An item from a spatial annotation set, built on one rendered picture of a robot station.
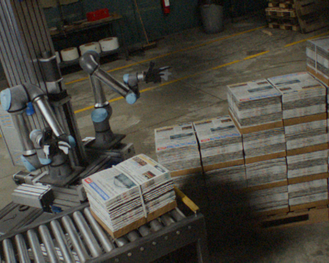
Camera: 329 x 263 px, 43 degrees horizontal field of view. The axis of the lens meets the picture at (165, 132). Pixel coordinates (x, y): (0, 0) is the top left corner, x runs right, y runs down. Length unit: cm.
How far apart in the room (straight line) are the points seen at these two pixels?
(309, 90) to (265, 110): 31
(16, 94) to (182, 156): 113
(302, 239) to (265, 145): 76
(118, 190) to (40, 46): 121
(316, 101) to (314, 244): 101
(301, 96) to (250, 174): 64
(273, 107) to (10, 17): 173
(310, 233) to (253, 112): 102
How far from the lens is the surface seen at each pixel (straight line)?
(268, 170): 301
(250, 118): 281
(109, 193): 206
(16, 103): 256
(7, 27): 282
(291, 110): 287
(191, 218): 216
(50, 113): 253
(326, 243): 322
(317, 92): 289
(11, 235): 245
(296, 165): 307
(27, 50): 279
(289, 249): 316
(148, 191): 211
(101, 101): 316
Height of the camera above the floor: 207
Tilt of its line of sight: 24 degrees down
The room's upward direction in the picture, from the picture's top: 11 degrees counter-clockwise
